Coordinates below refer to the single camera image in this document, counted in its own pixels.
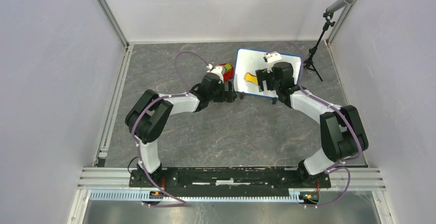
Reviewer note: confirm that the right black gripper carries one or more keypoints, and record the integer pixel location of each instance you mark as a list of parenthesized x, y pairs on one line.
[(264, 74)]

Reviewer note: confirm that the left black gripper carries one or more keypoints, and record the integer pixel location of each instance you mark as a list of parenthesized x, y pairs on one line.
[(228, 96)]

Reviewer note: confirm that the yellow bone shaped eraser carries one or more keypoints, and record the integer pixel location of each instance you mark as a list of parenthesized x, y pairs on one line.
[(248, 77)]

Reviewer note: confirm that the blue framed whiteboard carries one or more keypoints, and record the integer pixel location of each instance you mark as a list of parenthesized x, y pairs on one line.
[(250, 60)]

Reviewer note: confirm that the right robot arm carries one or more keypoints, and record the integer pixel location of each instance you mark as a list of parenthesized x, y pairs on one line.
[(343, 137)]

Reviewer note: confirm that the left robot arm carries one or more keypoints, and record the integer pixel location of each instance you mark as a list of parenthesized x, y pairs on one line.
[(147, 119)]

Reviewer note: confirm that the white red toy block stack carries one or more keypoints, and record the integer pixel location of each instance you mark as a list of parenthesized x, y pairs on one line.
[(227, 71)]

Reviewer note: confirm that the black microphone stand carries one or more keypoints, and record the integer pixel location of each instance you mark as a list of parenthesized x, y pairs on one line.
[(309, 62)]

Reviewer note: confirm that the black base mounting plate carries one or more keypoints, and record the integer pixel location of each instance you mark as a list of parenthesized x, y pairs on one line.
[(274, 181)]

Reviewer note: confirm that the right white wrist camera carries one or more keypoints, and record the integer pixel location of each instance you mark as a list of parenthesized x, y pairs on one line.
[(271, 57)]

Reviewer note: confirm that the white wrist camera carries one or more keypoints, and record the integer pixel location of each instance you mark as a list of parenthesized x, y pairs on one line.
[(218, 70), (271, 57)]

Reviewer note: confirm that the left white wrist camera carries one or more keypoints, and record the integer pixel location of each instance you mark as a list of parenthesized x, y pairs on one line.
[(218, 70)]

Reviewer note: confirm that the white cable duct rail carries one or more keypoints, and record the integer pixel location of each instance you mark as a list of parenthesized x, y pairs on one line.
[(150, 197)]

